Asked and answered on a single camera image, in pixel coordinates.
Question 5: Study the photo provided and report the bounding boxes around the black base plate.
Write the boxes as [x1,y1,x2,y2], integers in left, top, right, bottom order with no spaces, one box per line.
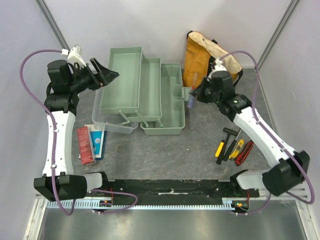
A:
[87,179,260,208]

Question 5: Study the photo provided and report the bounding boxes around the yellow utility knife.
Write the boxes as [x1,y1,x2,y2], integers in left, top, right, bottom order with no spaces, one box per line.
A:
[229,139,244,160]

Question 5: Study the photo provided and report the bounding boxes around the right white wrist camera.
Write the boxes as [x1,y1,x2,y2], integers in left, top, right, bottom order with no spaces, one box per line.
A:
[210,58,227,74]

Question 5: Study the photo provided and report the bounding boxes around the red box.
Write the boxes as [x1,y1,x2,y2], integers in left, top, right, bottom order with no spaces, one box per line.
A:
[77,126,96,165]

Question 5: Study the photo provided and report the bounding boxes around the blue red screwdriver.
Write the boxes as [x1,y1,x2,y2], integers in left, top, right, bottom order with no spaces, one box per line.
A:
[187,72,198,109]

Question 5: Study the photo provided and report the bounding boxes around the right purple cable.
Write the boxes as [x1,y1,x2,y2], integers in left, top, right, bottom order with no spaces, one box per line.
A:
[219,50,315,216]

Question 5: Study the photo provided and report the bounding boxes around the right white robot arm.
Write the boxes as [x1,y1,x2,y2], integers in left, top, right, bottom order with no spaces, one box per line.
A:
[190,70,310,197]

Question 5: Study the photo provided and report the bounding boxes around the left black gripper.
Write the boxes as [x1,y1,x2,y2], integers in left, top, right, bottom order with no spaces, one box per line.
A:
[68,58,119,95]

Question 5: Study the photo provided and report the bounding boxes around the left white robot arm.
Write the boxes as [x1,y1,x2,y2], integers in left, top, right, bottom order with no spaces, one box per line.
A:
[33,58,119,202]

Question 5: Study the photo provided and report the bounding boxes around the aluminium frame rail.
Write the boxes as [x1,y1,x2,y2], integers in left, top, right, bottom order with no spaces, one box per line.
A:
[36,178,307,201]

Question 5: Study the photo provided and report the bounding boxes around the yellow tote bag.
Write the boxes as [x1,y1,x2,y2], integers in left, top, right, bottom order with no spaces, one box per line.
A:
[182,31,228,88]

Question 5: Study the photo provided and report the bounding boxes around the claw hammer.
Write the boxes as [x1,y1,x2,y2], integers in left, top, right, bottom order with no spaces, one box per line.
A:
[222,129,243,161]

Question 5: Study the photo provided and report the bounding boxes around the blue white box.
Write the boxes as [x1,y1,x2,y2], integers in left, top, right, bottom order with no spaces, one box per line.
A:
[87,124,107,161]

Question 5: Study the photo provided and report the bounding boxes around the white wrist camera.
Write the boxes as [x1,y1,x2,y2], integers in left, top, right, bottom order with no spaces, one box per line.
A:
[210,58,227,74]
[61,44,87,68]

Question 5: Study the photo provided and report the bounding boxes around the yellow handled screwdriver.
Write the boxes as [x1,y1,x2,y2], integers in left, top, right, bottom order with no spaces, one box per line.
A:
[215,133,228,158]

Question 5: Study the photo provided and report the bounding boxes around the red black utility knife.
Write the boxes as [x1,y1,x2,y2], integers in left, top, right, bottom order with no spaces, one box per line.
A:
[235,140,254,166]

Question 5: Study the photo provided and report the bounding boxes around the green plastic tool box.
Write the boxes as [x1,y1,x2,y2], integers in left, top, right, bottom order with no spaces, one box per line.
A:
[92,46,191,136]

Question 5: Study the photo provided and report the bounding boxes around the blue cable duct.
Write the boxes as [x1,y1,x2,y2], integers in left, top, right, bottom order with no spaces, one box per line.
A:
[46,198,237,210]

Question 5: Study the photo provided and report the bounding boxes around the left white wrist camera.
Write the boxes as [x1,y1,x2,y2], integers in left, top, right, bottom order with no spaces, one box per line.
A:
[61,44,87,68]

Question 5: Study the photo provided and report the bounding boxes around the black rubber mallet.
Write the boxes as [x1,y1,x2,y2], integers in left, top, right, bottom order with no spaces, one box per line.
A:
[216,127,238,165]

